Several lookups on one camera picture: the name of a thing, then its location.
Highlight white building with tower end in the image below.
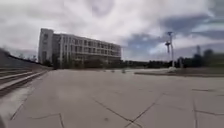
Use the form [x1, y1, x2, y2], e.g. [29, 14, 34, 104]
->
[37, 27, 123, 68]

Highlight wide concrete steps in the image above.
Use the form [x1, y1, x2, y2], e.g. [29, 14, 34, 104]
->
[0, 48, 51, 98]

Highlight grass strip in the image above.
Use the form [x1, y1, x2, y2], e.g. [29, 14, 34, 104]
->
[134, 67, 224, 79]

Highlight tall white mast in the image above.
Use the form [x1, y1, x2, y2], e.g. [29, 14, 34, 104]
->
[164, 31, 177, 72]

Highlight row of trees before building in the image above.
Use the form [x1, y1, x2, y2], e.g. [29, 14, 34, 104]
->
[41, 53, 124, 70]

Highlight grey concrete paved plaza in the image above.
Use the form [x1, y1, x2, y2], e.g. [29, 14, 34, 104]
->
[0, 68, 224, 128]

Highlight distant dark tree line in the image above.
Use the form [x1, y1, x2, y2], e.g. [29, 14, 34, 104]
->
[120, 48, 224, 70]

